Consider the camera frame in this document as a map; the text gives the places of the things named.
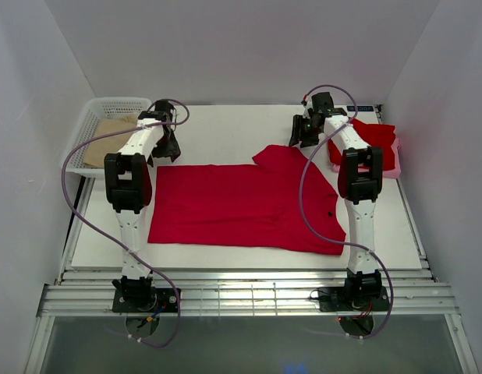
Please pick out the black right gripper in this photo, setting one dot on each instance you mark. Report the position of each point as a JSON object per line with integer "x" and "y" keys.
{"x": 298, "y": 133}

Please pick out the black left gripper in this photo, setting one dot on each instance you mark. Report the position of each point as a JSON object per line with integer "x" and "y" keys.
{"x": 171, "y": 151}

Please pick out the red t shirt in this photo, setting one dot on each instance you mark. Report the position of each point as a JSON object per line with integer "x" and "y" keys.
{"x": 377, "y": 135}
{"x": 279, "y": 201}

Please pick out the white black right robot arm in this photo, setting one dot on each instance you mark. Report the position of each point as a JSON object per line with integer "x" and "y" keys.
{"x": 359, "y": 185}

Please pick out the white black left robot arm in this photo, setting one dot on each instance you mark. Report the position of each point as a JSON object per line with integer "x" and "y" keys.
{"x": 130, "y": 178}

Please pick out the dark blue label sticker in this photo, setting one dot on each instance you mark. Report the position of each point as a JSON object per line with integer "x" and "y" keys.
{"x": 360, "y": 108}

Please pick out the folded red t shirt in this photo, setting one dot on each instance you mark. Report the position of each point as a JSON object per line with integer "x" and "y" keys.
{"x": 377, "y": 135}

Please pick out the beige t shirt in basket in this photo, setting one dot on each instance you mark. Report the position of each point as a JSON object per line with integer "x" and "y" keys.
{"x": 97, "y": 150}

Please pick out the white plastic basket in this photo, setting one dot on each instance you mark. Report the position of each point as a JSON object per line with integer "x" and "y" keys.
{"x": 90, "y": 117}

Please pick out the folded pink t shirt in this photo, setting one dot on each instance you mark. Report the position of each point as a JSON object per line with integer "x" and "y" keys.
{"x": 390, "y": 150}

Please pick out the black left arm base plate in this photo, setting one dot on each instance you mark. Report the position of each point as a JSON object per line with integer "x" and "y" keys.
{"x": 158, "y": 300}

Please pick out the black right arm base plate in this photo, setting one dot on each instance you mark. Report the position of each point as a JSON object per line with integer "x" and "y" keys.
{"x": 334, "y": 299}

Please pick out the aluminium table edge rail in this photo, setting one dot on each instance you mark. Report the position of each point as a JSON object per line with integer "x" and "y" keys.
{"x": 245, "y": 293}

